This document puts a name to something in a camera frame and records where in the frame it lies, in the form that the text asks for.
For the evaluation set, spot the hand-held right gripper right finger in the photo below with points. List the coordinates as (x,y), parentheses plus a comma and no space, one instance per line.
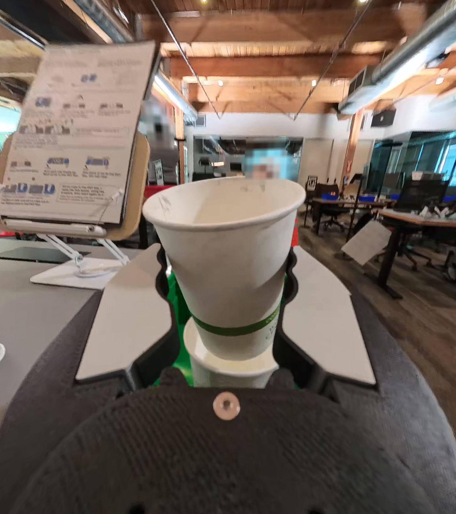
(324,329)

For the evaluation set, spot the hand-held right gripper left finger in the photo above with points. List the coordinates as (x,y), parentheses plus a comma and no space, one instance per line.
(127,321)

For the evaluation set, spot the grey desk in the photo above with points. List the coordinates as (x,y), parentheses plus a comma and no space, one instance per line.
(31,321)

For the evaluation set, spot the wooden document stand white base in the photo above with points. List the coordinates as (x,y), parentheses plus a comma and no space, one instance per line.
(71,277)

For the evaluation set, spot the grey tilted board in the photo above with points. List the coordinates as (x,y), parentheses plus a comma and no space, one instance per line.
(366,243)

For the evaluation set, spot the framed black white marker sign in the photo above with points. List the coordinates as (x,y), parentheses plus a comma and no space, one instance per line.
(312,183)

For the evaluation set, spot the wooden table black legs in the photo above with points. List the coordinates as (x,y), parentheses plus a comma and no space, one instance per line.
(432,220)

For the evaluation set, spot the printed instruction sheet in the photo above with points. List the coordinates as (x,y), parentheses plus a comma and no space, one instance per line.
(75,160)

